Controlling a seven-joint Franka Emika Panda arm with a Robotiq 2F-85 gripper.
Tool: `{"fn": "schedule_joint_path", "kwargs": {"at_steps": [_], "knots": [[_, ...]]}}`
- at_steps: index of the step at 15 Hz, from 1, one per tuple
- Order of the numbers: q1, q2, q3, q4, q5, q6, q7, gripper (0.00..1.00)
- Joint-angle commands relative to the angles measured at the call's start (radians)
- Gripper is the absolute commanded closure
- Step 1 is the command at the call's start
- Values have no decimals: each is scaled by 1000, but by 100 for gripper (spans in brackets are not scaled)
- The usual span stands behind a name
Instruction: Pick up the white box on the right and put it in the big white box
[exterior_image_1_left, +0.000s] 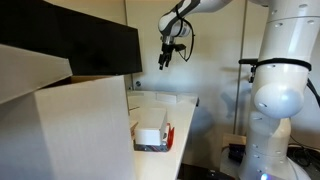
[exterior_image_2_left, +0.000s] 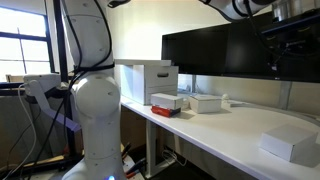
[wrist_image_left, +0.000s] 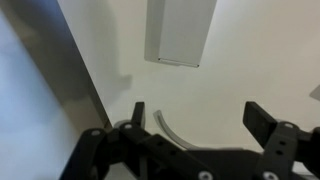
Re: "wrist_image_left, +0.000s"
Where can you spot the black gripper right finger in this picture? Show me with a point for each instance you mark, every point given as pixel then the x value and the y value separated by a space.
pixel 280 146

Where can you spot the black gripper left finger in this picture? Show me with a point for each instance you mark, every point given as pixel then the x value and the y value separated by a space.
pixel 133 156

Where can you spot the small plain white box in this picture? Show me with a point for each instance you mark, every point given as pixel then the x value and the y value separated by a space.
pixel 180 30

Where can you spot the black computer monitor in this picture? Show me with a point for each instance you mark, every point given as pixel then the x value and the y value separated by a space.
pixel 50 66

